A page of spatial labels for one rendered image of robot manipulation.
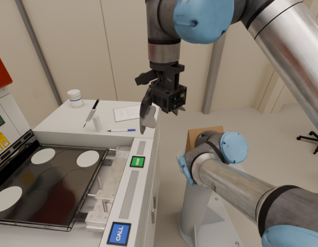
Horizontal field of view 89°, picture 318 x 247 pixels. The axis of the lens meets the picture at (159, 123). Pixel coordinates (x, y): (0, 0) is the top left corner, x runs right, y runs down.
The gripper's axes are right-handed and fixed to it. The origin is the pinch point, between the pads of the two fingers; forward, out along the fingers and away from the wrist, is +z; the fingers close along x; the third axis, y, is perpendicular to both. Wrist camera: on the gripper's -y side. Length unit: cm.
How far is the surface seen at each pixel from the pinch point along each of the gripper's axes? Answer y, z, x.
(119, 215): 5.7, 21.3, -21.9
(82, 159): -30.9, 26.9, -20.6
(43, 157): -45, 27, -34
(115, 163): -19.6, 29.0, -10.0
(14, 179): -39, 27, -45
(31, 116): -243, 101, -33
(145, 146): -12.5, 21.2, 2.6
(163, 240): -2, 117, 6
